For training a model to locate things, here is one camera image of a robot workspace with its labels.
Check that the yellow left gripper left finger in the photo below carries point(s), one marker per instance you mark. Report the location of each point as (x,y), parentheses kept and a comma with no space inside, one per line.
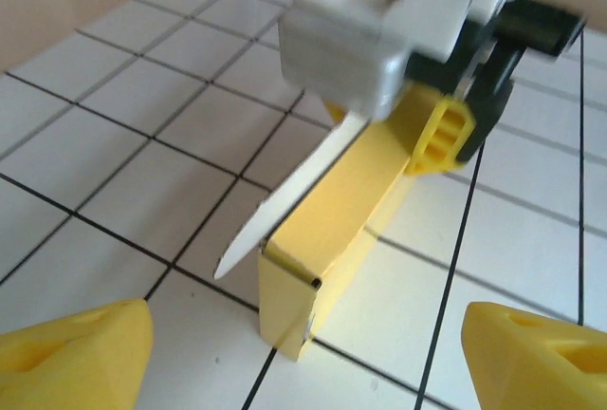
(71,362)

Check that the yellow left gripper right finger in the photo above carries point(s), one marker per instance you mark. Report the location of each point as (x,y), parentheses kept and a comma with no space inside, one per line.
(545,367)

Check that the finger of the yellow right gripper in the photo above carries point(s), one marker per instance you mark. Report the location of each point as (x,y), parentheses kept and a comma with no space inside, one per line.
(443,137)
(336,112)

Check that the yellow and white paper box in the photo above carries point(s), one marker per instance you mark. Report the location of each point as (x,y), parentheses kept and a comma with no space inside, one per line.
(332,201)

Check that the white gridded table mat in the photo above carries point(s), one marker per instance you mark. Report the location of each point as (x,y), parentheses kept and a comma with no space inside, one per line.
(142,168)

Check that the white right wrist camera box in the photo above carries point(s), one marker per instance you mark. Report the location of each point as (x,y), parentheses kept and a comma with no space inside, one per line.
(341,40)

